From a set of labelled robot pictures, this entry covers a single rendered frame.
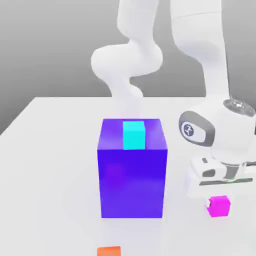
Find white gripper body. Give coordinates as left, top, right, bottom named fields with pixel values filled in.
left=188, top=177, right=256, bottom=200

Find small magenta cube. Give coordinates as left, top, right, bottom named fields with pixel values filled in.
left=205, top=195, right=232, bottom=218

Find small cyan cube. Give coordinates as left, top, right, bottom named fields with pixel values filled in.
left=122, top=120, right=146, bottom=151

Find small orange cube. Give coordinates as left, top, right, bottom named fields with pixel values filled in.
left=97, top=246, right=122, bottom=256

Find large purple box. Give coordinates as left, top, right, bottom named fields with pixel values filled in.
left=97, top=118, right=168, bottom=219

